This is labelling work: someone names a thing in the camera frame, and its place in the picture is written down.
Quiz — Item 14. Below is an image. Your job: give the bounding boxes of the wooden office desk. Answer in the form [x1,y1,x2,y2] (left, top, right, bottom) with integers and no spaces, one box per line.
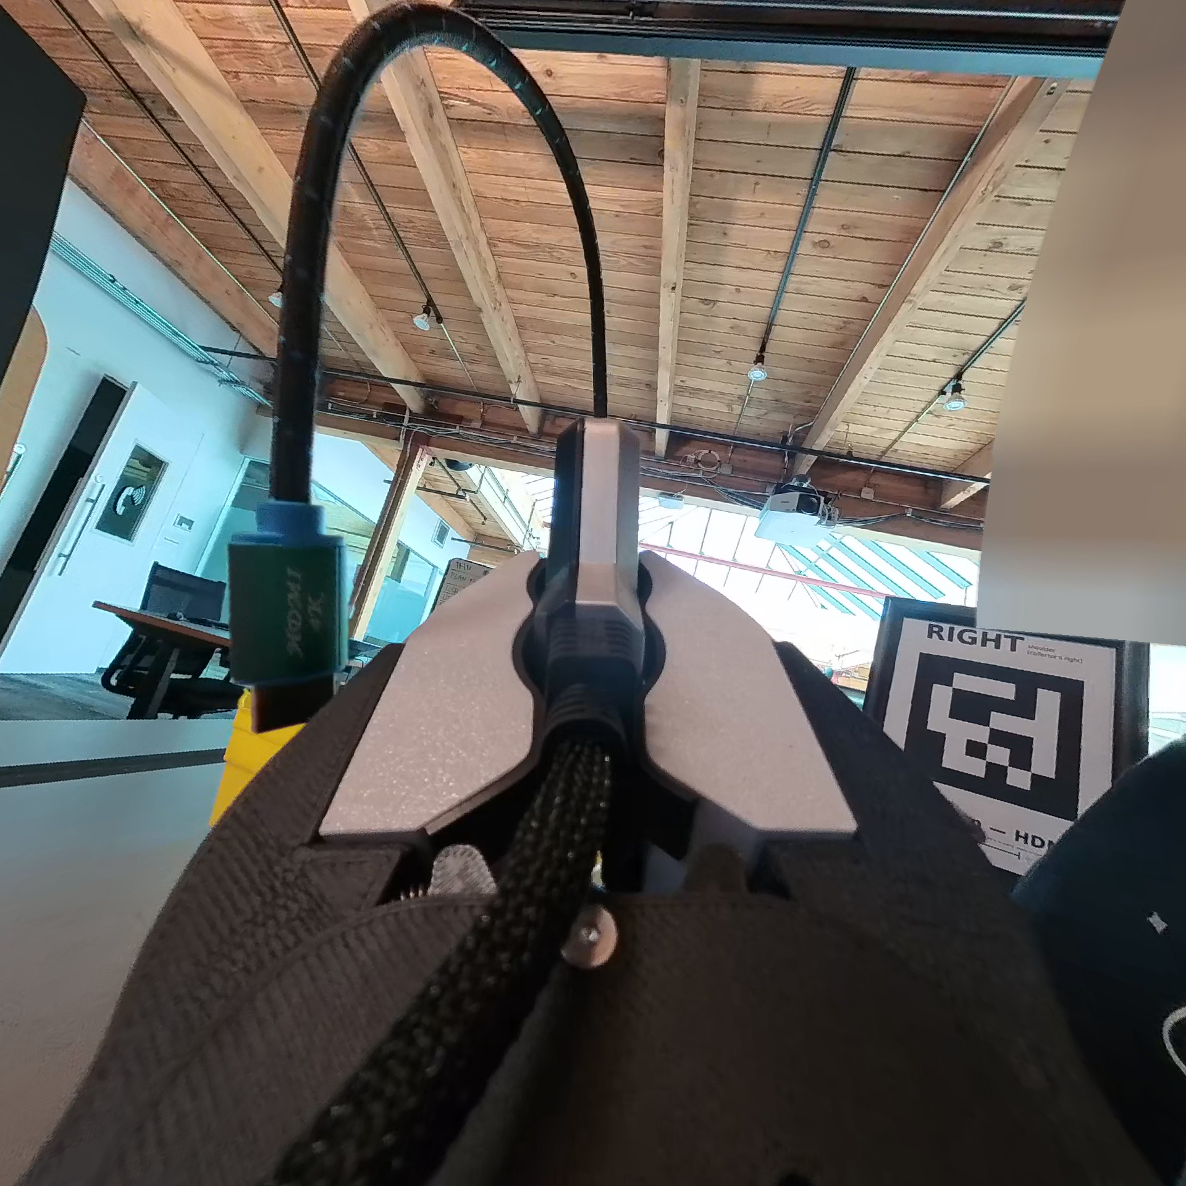
[93,600,233,719]

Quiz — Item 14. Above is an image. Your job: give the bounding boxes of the black overhead bar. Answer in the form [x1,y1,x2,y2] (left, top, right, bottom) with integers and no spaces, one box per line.
[455,0,1123,79]

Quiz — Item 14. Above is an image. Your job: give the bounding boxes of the framed wall picture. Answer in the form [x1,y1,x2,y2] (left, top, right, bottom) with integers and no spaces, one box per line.
[95,445,171,544]

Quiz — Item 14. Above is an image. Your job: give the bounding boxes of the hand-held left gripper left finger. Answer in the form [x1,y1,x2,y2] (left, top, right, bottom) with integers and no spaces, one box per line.
[318,551,549,842]

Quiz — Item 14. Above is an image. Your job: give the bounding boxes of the handwritten whiteboard on stand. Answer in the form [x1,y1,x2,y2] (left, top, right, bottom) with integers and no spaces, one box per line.
[444,557,493,617]

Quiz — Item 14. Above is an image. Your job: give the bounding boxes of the white ceiling projector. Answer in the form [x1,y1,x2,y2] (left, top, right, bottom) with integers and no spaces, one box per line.
[756,475,843,545]

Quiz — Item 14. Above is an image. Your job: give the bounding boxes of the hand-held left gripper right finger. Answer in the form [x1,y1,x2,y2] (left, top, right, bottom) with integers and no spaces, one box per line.
[637,551,860,870]

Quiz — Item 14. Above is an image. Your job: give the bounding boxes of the black framed tag sign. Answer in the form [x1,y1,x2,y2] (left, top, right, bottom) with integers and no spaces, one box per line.
[866,596,1152,877]

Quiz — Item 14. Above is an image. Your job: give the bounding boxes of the yellow plastic bin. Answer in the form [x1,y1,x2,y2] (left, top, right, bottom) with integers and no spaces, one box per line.
[208,691,312,826]

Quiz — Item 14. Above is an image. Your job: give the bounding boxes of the person's dark printed clothing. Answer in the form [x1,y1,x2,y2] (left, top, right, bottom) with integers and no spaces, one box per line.
[1010,736,1186,1186]

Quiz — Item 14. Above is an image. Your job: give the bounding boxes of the black HDMI cable green plugs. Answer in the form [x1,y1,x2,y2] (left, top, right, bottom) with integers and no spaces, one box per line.
[228,0,610,736]

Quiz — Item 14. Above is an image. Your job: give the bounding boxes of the black office chair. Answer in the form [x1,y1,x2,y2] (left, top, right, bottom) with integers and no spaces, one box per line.
[101,561,232,719]

